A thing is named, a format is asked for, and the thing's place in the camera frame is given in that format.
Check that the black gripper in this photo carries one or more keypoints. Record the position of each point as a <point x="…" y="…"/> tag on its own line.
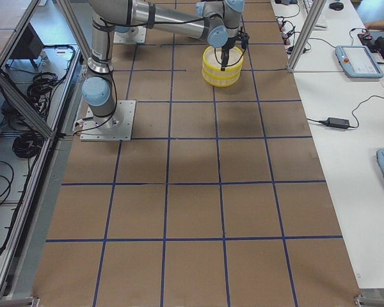
<point x="228" y="45"/>

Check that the yellow bamboo steamer layer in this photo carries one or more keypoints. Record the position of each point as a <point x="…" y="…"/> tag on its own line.
<point x="221" y="79"/>
<point x="217" y="61"/>

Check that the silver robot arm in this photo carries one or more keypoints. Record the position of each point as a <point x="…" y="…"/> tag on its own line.
<point x="216" y="22"/>

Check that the white keyboard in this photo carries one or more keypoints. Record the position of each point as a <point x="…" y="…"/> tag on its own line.
<point x="314" y="11"/>

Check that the black computer mouse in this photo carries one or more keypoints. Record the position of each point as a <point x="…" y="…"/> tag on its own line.
<point x="336" y="6"/>

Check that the black power adapter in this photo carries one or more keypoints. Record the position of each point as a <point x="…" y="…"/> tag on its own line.
<point x="338" y="123"/>

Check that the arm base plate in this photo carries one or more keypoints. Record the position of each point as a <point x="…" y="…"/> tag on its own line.
<point x="130" y="35"/>
<point x="117" y="128"/>

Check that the aluminium frame post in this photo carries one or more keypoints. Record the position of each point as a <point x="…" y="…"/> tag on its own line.
<point x="300" y="44"/>

